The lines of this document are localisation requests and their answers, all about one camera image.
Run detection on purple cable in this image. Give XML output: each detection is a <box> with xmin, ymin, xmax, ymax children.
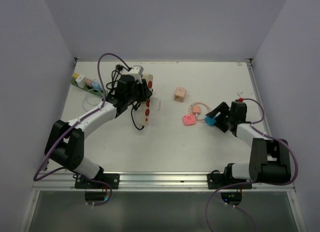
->
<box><xmin>33</xmin><ymin>52</ymin><xmax>133</xmax><ymax>208</ymax></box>
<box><xmin>205</xmin><ymin>98</ymin><xmax>300</xmax><ymax>232</ymax></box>

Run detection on pale pink plug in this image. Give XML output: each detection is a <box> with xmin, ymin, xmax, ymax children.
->
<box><xmin>85</xmin><ymin>78</ymin><xmax>93</xmax><ymax>87</ymax></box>

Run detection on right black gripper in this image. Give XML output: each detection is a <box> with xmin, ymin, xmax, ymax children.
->
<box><xmin>206</xmin><ymin>102</ymin><xmax>234</xmax><ymax>133</ymax></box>

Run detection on green power strip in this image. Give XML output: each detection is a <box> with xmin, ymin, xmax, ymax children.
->
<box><xmin>70</xmin><ymin>78</ymin><xmax>104</xmax><ymax>98</ymax></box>

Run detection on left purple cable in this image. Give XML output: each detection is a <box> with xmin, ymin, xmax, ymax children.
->
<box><xmin>33</xmin><ymin>52</ymin><xmax>133</xmax><ymax>208</ymax></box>

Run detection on pink square plug charger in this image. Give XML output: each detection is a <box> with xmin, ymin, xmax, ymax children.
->
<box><xmin>182</xmin><ymin>114</ymin><xmax>197</xmax><ymax>126</ymax></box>

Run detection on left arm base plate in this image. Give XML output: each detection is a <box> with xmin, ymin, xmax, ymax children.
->
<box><xmin>72</xmin><ymin>173</ymin><xmax>120</xmax><ymax>190</ymax></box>

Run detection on aluminium front rail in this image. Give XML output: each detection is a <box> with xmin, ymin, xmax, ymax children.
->
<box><xmin>31</xmin><ymin>171</ymin><xmax>296</xmax><ymax>193</ymax></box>

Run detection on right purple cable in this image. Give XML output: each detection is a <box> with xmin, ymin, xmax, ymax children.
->
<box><xmin>205</xmin><ymin>98</ymin><xmax>300</xmax><ymax>232</ymax></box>

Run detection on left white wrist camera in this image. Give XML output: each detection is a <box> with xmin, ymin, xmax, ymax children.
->
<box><xmin>128</xmin><ymin>65</ymin><xmax>144</xmax><ymax>81</ymax></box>

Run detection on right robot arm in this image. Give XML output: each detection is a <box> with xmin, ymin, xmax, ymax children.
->
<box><xmin>205</xmin><ymin>98</ymin><xmax>292</xmax><ymax>189</ymax></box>

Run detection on small peach plug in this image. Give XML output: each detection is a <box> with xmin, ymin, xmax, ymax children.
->
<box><xmin>191</xmin><ymin>105</ymin><xmax>201</xmax><ymax>117</ymax></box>

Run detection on peach cube socket adapter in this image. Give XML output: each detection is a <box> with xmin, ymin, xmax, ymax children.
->
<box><xmin>174</xmin><ymin>86</ymin><xmax>187</xmax><ymax>102</ymax></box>

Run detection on pink charging cable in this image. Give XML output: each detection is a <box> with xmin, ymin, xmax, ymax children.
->
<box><xmin>187</xmin><ymin>102</ymin><xmax>213</xmax><ymax>124</ymax></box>

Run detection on blue plug charger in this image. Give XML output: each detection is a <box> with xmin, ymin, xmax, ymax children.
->
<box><xmin>204</xmin><ymin>116</ymin><xmax>216</xmax><ymax>127</ymax></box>

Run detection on cream power strip red buttons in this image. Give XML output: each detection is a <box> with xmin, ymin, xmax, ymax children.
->
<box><xmin>138</xmin><ymin>74</ymin><xmax>153</xmax><ymax>127</ymax></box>

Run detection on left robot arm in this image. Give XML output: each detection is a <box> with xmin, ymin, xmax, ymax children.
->
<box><xmin>44</xmin><ymin>73</ymin><xmax>153</xmax><ymax>189</ymax></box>

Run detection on yellow plug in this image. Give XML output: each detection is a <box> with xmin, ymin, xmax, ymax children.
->
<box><xmin>72</xmin><ymin>73</ymin><xmax>80</xmax><ymax>79</ymax></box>

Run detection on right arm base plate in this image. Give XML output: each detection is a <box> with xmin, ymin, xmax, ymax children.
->
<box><xmin>206</xmin><ymin>170</ymin><xmax>246</xmax><ymax>190</ymax></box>

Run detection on light blue cable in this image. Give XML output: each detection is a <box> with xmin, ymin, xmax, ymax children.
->
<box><xmin>82</xmin><ymin>88</ymin><xmax>108</xmax><ymax>112</ymax></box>

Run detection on light blue plug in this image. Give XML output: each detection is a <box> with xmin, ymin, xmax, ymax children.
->
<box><xmin>91</xmin><ymin>81</ymin><xmax>102</xmax><ymax>91</ymax></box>

